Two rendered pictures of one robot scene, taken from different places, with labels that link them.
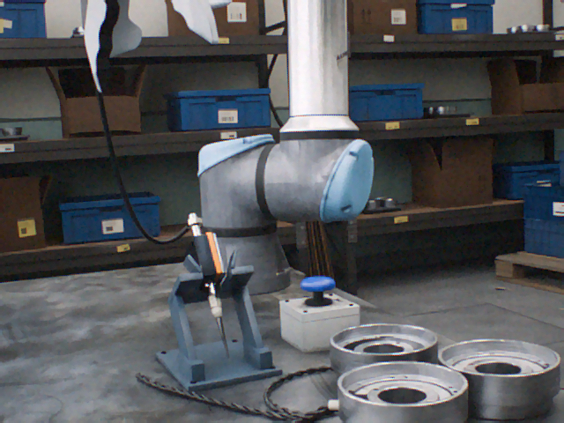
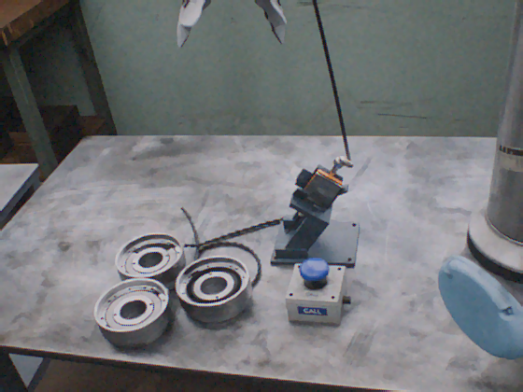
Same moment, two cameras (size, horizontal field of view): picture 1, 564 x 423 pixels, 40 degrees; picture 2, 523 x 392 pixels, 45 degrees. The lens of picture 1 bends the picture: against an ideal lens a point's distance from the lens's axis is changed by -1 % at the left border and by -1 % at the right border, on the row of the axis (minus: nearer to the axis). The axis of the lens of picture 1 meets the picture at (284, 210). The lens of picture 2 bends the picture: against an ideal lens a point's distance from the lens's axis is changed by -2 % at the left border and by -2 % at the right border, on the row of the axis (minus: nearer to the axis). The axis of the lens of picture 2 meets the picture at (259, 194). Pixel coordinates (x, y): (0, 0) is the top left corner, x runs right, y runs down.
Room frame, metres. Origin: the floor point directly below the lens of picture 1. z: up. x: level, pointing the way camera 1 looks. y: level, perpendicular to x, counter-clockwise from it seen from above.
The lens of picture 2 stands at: (1.24, -0.56, 1.43)
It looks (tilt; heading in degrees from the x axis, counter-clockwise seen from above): 34 degrees down; 130
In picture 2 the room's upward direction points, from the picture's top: 10 degrees counter-clockwise
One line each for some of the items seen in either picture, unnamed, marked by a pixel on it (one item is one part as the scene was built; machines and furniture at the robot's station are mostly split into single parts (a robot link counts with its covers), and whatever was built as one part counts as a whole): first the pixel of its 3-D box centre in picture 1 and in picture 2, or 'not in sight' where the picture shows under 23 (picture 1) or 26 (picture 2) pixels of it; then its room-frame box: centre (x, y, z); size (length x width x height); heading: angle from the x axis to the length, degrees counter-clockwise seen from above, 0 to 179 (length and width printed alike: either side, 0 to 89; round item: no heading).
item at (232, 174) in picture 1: (241, 179); not in sight; (1.19, 0.06, 0.97); 0.13 x 0.12 x 0.14; 65
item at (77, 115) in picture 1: (97, 100); not in sight; (4.17, 0.97, 1.19); 0.52 x 0.42 x 0.38; 111
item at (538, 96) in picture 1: (529, 85); not in sight; (5.16, -1.66, 1.19); 0.45 x 0.40 x 0.37; 106
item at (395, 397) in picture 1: (402, 405); (151, 263); (0.61, -0.09, 0.82); 0.10 x 0.10 x 0.04
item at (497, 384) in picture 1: (498, 378); (134, 314); (0.66, -0.18, 0.82); 0.10 x 0.10 x 0.04
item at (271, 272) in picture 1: (241, 254); not in sight; (1.19, 0.07, 0.85); 0.15 x 0.15 x 0.10
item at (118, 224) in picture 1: (108, 217); not in sight; (4.19, 0.96, 0.56); 0.52 x 0.38 x 0.22; 108
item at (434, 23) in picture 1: (442, 20); not in sight; (4.95, -1.05, 1.61); 0.52 x 0.38 x 0.22; 114
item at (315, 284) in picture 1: (318, 299); (315, 278); (0.87, -0.03, 0.85); 0.04 x 0.04 x 0.05
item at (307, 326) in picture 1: (317, 319); (320, 293); (0.87, -0.03, 0.82); 0.08 x 0.07 x 0.05; 21
